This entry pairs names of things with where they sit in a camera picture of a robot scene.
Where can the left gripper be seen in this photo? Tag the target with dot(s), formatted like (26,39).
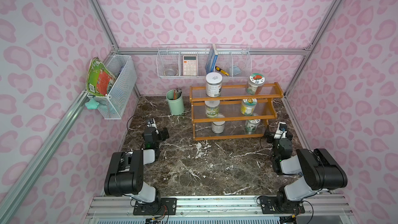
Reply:
(151,129)

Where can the white lid green label jar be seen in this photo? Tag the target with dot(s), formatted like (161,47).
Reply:
(212,108)

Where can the strawberry lid seed jar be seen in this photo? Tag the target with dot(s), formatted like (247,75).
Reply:
(255,84)

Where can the tall white tin jar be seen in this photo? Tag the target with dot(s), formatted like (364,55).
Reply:
(214,84)

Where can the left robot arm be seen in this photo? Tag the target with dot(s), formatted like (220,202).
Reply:
(125,174)

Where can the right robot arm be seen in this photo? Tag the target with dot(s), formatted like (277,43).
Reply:
(318,169)

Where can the orange wooden three-tier shelf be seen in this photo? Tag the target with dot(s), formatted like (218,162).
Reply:
(229,111)

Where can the small white lid jar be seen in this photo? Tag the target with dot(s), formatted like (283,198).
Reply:
(218,126)

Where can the mint green pencil cup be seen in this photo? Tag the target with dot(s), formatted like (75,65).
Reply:
(176,106)

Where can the pencils bundle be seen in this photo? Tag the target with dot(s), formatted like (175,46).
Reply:
(177,93)

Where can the white mesh side basket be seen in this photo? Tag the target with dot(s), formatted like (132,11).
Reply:
(113,104)

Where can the clear tape roll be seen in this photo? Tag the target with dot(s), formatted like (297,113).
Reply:
(171,71)

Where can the pink calculator in basket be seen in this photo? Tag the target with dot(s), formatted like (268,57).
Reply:
(190,65)

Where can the mint star-shaped toy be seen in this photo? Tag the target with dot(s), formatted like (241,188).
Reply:
(92,104)

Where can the yellow utility knife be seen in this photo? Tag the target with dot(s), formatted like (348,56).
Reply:
(222,71)

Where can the green red snack bag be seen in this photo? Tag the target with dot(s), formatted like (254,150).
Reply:
(99,79)

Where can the blue book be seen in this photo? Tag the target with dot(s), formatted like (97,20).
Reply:
(212,58)

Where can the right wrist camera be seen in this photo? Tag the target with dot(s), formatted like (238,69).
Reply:
(281,128)

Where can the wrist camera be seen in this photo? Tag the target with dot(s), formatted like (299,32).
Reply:
(151,123)
(281,128)

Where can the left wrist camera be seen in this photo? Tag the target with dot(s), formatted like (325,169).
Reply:
(151,123)

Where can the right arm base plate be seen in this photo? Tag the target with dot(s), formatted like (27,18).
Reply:
(279,205)

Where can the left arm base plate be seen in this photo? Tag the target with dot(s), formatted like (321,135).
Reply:
(164,206)

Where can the white wire wall basket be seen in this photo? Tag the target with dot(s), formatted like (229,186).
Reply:
(228,55)

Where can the aluminium front rail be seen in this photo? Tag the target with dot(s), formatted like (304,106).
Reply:
(232,209)

